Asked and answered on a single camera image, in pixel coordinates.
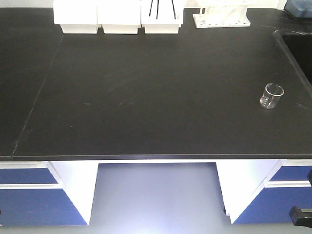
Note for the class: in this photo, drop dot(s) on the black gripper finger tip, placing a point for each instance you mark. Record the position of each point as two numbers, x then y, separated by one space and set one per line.
301 217

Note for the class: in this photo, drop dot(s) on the small clear glass beaker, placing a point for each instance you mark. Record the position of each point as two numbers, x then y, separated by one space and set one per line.
271 96

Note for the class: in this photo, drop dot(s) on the right white storage bin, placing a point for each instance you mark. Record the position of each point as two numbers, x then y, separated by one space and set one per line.
153 26

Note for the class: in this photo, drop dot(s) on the white storage bin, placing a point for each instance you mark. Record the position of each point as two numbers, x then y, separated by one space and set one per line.
76 16
153 26
119 16

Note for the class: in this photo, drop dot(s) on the middle white storage bin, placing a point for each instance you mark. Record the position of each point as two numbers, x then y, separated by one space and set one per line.
119 16

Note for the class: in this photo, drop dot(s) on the left white storage bin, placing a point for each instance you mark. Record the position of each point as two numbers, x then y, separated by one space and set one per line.
76 16

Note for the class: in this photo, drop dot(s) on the right blue white cabinet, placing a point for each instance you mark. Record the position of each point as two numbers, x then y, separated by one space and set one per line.
259 191

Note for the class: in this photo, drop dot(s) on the blue white cabinet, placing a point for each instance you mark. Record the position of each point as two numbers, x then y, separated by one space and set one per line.
47 193
259 191

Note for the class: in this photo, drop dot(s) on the black lab sink basin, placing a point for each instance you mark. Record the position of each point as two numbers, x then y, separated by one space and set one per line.
297 45

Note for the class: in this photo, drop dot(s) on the blue object behind sink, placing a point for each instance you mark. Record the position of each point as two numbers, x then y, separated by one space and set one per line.
299 8

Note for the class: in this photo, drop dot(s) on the left blue white cabinet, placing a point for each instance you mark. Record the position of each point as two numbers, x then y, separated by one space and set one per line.
47 193

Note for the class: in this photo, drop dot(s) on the black wire tripod stand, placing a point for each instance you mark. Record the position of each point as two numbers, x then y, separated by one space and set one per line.
162 10

